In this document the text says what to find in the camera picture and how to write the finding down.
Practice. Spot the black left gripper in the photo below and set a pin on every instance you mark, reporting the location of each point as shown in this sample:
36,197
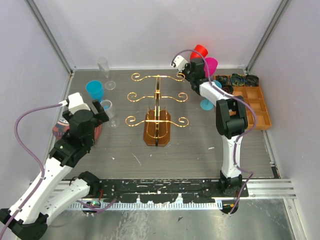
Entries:
101,117

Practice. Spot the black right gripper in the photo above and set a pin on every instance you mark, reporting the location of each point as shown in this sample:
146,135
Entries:
186,66

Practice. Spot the clear front wine glass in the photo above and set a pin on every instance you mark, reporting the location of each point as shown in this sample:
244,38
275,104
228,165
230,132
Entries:
110,111

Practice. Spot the clear wine glass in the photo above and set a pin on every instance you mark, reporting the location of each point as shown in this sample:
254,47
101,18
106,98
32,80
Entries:
103,66
110,111

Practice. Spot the pink wine glass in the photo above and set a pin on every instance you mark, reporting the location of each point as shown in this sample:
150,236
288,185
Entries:
210,66

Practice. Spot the light blue wine glass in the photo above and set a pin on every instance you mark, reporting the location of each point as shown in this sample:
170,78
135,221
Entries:
95,90
207,105

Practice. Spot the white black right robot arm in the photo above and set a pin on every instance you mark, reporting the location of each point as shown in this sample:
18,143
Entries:
230,120

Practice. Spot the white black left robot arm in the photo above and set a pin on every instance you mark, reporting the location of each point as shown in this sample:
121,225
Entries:
31,215

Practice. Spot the folded red t-shirt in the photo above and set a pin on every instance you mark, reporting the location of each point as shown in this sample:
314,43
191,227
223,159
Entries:
62,126

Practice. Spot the dark rubber bands pile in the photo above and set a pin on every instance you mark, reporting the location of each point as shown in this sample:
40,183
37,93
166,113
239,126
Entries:
228,82

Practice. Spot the wooden compartment tray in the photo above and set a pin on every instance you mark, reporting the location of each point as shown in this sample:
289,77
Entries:
254,97

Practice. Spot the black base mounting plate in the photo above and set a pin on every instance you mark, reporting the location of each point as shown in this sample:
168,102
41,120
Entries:
161,190

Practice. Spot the gold wire wine glass rack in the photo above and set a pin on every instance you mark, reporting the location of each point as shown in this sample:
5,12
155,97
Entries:
157,121

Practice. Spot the left aluminium corner post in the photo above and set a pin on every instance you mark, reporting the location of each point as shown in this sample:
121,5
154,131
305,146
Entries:
48,34

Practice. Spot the aluminium corner post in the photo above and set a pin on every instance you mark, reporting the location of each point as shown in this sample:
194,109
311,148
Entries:
48,34
276,17

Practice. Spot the right aluminium corner post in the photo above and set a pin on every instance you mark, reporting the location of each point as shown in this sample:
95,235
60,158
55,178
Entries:
276,17

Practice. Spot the aluminium front rail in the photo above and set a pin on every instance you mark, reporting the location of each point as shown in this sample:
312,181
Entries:
261,189

